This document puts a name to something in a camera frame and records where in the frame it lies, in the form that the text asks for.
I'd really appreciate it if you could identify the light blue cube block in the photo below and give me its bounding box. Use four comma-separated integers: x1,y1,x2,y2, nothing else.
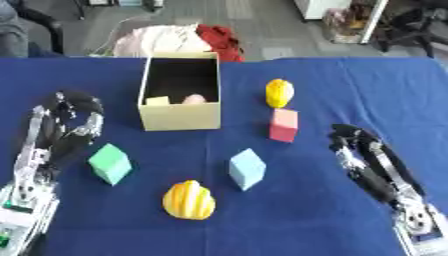
227,148,268,192

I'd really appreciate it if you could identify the small yellow toy fruit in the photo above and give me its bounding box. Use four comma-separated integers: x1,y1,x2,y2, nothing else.
264,78,296,109

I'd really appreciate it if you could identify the black chair base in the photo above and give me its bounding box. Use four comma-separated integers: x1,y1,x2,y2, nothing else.
372,5,448,59

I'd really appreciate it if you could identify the black office chair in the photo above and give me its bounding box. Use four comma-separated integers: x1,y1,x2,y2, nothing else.
7,0,67,55

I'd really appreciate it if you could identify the green cube block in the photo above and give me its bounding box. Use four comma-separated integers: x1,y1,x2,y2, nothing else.
87,143,135,187

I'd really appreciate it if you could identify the red cube block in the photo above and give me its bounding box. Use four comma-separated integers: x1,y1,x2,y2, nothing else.
267,108,301,144

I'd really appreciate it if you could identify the pink round toy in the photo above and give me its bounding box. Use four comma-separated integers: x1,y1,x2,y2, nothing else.
182,93,209,105

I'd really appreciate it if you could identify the pale yellow block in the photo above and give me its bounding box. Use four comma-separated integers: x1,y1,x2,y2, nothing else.
143,95,172,107

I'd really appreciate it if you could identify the large yellow striped toy fruit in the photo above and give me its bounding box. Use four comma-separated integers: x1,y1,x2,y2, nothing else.
161,179,217,221

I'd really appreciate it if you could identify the white plastic bag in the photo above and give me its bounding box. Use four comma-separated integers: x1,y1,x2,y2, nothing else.
112,23,214,58

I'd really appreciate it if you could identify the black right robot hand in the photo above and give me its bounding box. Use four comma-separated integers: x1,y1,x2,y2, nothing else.
327,123,429,212

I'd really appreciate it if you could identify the tan cardboard box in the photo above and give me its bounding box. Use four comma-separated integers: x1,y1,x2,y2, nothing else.
136,51,224,132

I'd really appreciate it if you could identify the person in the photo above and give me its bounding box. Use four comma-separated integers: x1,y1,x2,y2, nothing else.
0,0,32,59

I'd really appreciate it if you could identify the red cloth bag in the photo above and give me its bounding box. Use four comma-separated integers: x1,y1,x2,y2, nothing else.
194,23,247,63

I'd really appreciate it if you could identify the white cabinet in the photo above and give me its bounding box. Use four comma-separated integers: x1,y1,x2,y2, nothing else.
292,0,391,45

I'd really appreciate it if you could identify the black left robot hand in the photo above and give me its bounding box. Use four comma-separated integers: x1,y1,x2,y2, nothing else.
14,90,107,201

